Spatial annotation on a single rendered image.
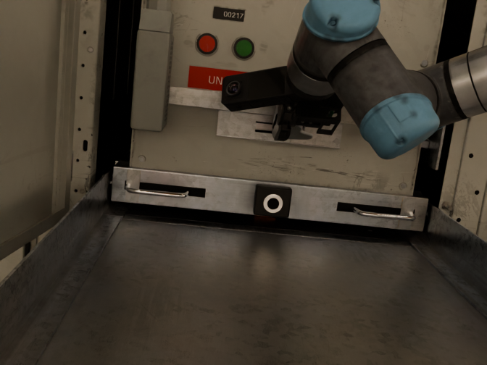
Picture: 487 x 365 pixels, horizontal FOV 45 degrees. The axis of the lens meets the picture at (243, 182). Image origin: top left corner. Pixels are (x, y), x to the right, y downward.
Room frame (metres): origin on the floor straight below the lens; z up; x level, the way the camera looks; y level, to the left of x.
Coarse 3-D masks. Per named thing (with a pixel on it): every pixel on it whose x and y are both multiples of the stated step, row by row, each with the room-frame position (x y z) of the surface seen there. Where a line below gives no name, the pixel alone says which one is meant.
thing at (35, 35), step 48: (0, 0) 0.74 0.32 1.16; (48, 0) 0.88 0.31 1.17; (0, 48) 0.74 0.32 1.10; (48, 48) 0.88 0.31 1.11; (0, 96) 0.75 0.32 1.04; (48, 96) 0.89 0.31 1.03; (0, 144) 0.75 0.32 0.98; (48, 144) 0.90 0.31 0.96; (0, 192) 0.75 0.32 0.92; (48, 192) 0.91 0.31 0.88; (0, 240) 0.76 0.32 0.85
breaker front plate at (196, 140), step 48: (144, 0) 0.97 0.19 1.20; (192, 0) 0.98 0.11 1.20; (240, 0) 0.98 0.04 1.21; (288, 0) 0.99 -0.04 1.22; (384, 0) 1.00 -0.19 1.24; (432, 0) 1.01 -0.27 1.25; (192, 48) 0.98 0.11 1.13; (288, 48) 0.99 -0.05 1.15; (432, 48) 1.01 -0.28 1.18; (144, 144) 0.98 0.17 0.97; (192, 144) 0.98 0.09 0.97; (240, 144) 0.99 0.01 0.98; (288, 144) 0.99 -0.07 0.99; (336, 144) 0.99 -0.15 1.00; (384, 192) 1.00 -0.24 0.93
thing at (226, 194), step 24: (120, 168) 0.96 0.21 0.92; (144, 168) 0.97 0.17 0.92; (120, 192) 0.96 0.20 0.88; (192, 192) 0.97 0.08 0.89; (216, 192) 0.97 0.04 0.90; (240, 192) 0.97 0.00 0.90; (312, 192) 0.98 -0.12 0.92; (336, 192) 0.99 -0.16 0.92; (360, 192) 0.99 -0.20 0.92; (312, 216) 0.98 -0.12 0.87; (336, 216) 0.99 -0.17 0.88; (360, 216) 0.99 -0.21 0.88
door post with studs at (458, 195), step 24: (480, 0) 0.97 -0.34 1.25; (480, 24) 0.97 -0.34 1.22; (480, 120) 0.97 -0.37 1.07; (456, 144) 0.97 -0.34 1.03; (480, 144) 0.97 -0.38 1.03; (456, 168) 0.97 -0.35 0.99; (480, 168) 0.97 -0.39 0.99; (456, 192) 0.97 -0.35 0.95; (480, 192) 0.97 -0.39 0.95; (456, 216) 0.97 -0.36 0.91
